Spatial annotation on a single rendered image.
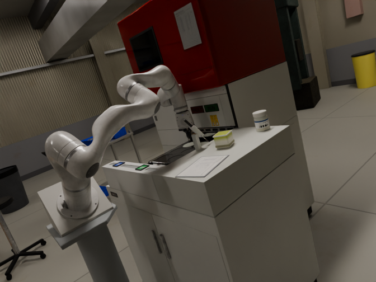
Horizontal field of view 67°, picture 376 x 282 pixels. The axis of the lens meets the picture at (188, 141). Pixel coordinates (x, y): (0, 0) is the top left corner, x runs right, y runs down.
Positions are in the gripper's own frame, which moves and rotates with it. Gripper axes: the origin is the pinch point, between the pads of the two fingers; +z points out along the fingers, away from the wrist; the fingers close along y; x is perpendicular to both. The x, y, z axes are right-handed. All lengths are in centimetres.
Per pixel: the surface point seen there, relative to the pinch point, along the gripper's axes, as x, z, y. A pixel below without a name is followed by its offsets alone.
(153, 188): -51, 9, -15
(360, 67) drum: 453, 54, 292
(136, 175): -43.6, 3.6, -23.1
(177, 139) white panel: 32.8, 8.5, -15.7
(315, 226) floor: 26, 98, 68
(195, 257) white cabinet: -62, 41, -2
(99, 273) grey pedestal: -60, 43, -51
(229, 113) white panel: -4.5, -7.4, 27.3
